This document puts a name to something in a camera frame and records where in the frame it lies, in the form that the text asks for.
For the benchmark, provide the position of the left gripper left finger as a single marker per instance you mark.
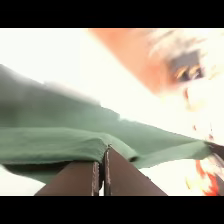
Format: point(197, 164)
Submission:
point(75, 180)

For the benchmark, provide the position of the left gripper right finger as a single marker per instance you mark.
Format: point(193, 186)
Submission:
point(128, 178)

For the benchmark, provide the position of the green garment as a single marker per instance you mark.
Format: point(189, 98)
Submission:
point(66, 133)

